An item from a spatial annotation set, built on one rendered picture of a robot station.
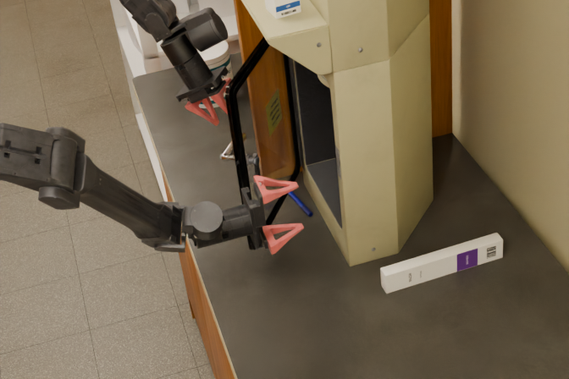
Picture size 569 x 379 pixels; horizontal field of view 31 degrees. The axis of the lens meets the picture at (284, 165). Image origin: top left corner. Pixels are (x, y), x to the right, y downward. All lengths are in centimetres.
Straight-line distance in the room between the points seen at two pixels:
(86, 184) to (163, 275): 211
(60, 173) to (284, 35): 51
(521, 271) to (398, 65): 50
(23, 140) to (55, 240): 245
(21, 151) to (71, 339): 205
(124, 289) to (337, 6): 203
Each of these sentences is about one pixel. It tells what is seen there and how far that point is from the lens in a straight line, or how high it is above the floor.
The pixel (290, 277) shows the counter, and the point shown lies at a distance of 213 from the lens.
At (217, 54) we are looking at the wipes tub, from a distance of 265.
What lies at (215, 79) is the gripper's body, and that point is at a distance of 199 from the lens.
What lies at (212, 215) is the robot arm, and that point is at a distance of 177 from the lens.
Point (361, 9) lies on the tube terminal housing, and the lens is 183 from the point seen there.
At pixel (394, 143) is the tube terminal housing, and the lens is 200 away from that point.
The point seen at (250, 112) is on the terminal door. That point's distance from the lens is 201.
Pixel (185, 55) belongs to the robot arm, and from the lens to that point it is 200.
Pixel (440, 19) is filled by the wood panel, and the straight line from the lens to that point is 236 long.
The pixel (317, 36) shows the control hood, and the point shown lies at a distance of 182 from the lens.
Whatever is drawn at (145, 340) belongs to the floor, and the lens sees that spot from 343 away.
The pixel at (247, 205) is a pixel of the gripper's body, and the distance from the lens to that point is 183.
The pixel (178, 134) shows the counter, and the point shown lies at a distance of 263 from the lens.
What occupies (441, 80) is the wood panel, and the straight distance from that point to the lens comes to 244.
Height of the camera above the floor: 235
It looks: 35 degrees down
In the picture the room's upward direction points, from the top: 7 degrees counter-clockwise
